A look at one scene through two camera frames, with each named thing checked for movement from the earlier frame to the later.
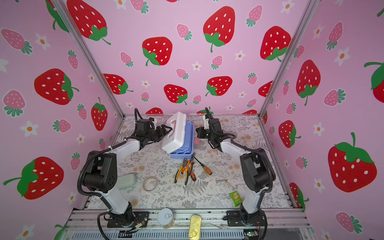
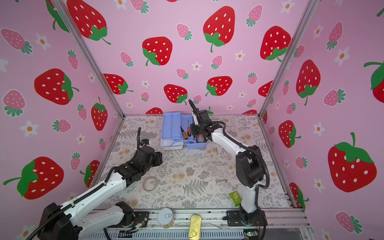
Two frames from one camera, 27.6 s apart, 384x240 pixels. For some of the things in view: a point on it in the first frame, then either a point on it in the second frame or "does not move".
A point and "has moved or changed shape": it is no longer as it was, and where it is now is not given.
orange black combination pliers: x=190 y=163 has moved or changed shape
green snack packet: x=235 y=198 does not move
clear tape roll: x=150 y=183 does not move
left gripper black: x=162 y=133 -> x=158 y=158
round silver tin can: x=165 y=218 does not move
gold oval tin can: x=195 y=227 does not move
